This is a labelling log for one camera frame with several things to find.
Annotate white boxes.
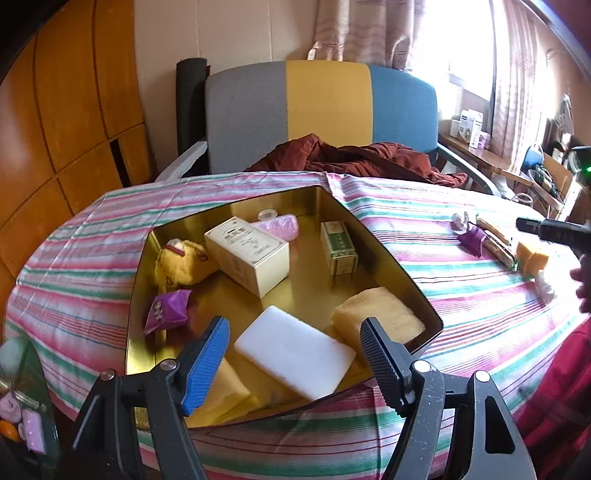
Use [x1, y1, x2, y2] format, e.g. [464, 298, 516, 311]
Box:
[450, 108, 484, 148]

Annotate wooden side table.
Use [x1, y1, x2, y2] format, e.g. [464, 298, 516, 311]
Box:
[438, 133, 532, 185]

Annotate small green box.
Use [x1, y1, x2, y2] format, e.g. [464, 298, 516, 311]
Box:
[320, 220, 358, 277]

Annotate window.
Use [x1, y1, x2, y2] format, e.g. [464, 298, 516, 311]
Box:
[418, 0, 497, 100]

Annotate wooden wardrobe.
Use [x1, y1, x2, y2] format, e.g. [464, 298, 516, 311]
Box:
[0, 0, 155, 296]

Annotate yellow sponge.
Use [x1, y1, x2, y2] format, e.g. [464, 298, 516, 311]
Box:
[331, 286, 426, 354]
[515, 241, 551, 277]
[187, 355, 252, 428]

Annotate person's red garment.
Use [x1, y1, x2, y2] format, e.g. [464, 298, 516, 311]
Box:
[515, 318, 591, 480]

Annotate pink packet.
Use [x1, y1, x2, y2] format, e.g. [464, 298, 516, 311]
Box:
[252, 215, 300, 242]

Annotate striped tablecloth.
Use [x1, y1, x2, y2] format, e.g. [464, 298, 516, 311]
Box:
[4, 170, 591, 480]

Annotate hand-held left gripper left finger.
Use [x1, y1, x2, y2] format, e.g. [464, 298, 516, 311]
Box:
[71, 316, 230, 480]

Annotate patterned curtain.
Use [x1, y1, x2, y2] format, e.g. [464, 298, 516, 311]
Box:
[489, 0, 555, 171]
[307, 0, 426, 70]

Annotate green translucent container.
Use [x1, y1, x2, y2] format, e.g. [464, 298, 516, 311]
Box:
[0, 339, 42, 402]

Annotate cream cardboard box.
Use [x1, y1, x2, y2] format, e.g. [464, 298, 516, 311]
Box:
[204, 216, 291, 298]

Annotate dark red cloth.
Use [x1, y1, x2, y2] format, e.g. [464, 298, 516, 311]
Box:
[245, 134, 469, 188]

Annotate yellow patterned pouch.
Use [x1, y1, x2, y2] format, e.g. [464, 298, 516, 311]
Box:
[154, 239, 220, 291]

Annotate grey yellow blue chair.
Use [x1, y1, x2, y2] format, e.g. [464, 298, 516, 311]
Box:
[154, 60, 499, 195]

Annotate small pink item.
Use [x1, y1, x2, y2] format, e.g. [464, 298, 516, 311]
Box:
[21, 408, 47, 453]

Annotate person's right hand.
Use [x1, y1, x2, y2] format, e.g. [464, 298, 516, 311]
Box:
[570, 267, 591, 315]

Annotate blue bag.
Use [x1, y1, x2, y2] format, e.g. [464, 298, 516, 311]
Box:
[521, 145, 543, 174]

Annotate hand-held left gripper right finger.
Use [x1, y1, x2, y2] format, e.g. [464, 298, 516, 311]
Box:
[359, 318, 539, 480]

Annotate black rolled mat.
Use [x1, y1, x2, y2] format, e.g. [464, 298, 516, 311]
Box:
[175, 58, 211, 160]

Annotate gold tin box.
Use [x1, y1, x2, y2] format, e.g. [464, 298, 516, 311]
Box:
[124, 186, 444, 430]

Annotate white foam slab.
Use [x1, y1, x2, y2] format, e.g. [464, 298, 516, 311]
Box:
[234, 305, 357, 401]

